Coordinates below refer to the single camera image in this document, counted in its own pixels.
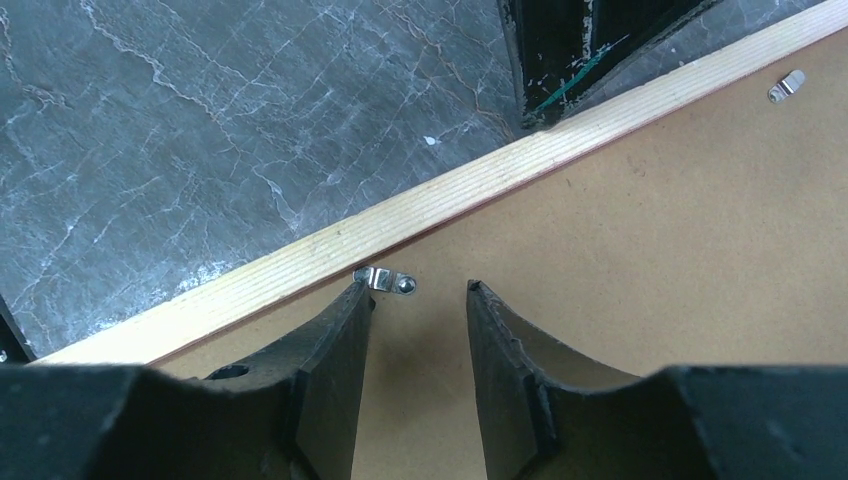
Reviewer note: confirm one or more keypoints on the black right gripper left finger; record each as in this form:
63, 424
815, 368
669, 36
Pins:
288, 411

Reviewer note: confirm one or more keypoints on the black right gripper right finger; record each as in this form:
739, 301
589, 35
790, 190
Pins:
547, 411

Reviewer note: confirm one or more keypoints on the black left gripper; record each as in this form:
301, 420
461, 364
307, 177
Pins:
563, 51

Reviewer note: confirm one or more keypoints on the brown backing board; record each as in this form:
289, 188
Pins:
715, 236

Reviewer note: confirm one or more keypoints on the pink wooden picture frame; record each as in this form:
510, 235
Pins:
239, 294

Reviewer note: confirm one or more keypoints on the silver metal turn clip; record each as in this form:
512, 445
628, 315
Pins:
385, 280

